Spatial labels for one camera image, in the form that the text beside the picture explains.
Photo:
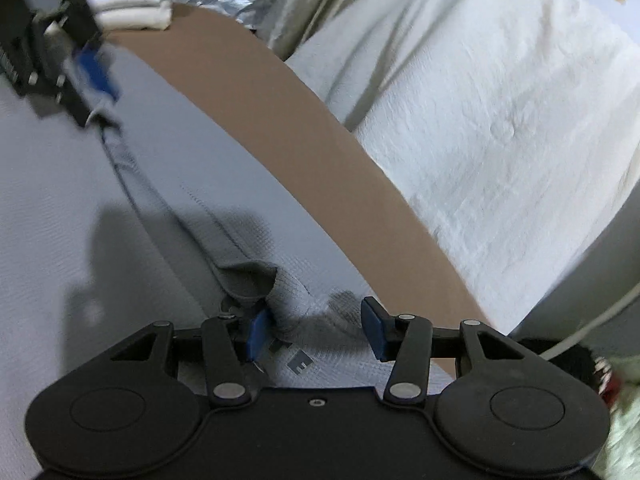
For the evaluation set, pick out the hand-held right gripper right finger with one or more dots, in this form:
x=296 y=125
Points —
x=376 y=332

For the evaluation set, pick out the grey-blue waffle knit garment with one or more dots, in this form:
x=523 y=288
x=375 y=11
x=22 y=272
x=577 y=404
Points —
x=150 y=170

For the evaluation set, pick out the white textured blanket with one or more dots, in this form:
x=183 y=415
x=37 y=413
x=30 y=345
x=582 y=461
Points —
x=500 y=110

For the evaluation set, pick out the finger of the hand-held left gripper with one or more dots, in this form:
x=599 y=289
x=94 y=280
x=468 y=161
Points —
x=96 y=74
x=82 y=21

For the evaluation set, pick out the mint green quilted jacket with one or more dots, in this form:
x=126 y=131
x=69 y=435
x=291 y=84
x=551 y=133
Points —
x=625 y=435

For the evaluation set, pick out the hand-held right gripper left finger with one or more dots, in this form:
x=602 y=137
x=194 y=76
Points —
x=257 y=335

